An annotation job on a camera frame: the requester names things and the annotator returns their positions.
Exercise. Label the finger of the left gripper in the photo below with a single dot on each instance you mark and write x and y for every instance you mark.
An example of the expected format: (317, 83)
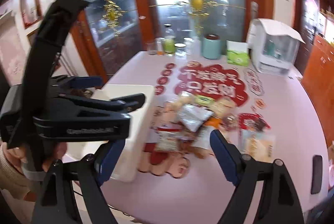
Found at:
(89, 106)
(75, 82)

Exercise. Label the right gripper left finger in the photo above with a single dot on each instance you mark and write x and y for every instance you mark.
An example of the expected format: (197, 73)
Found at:
(56, 202)

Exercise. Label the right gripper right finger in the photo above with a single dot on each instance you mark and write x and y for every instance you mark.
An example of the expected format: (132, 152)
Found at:
(279, 202)

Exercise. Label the silver foil snack packet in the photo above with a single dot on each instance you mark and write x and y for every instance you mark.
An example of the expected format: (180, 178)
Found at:
(193, 117)

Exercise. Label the person's left hand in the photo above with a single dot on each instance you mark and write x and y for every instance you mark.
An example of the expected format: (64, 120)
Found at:
(12, 159)

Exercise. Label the red white snack packet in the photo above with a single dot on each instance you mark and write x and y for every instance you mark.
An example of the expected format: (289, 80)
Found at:
(168, 140)

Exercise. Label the black phone on table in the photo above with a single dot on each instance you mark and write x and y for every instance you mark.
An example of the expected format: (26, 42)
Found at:
(317, 174)

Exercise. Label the clear drinking glass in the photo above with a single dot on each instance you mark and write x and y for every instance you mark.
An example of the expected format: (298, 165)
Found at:
(151, 48)

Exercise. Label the red festive table mat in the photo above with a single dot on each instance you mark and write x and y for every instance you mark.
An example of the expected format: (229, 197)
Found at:
(194, 79)

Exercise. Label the beige cracker snack packet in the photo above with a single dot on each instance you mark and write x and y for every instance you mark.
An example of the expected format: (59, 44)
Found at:
(258, 145)

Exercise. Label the white plastic storage bin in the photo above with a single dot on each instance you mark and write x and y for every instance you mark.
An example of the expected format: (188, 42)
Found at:
(126, 168)

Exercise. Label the orange base metal jar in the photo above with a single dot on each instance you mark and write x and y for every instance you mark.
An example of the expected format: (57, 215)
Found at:
(160, 45)

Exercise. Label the small clear glass jar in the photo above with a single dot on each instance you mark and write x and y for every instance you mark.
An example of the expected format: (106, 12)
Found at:
(180, 49)

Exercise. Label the green pineapple cake packet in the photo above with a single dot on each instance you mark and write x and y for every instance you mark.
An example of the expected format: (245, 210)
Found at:
(204, 100)

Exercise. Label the green label glass bottle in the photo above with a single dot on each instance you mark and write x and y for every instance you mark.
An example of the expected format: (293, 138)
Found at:
(169, 37)

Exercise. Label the white pill bottle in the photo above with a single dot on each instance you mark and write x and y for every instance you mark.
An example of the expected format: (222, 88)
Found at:
(188, 45)

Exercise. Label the dark red snack packet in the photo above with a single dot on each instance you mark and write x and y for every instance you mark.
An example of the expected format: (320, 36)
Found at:
(252, 122)

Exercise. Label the yellow puffed snack packet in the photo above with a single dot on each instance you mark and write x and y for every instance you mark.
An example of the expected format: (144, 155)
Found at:
(222, 107)

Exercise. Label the mixed nuts snack packet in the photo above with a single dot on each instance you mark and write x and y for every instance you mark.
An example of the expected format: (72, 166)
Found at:
(229, 123)

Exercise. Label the teal cylindrical canister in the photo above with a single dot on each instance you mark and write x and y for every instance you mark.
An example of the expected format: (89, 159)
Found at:
(211, 47)

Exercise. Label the green tissue box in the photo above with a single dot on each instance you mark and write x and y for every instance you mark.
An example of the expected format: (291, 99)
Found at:
(237, 53)

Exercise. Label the orange wooden cabinet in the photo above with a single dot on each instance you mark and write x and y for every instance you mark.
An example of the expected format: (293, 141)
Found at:
(318, 83)

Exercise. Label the white countertop appliance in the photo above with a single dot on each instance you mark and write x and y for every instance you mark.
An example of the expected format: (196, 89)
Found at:
(274, 46)

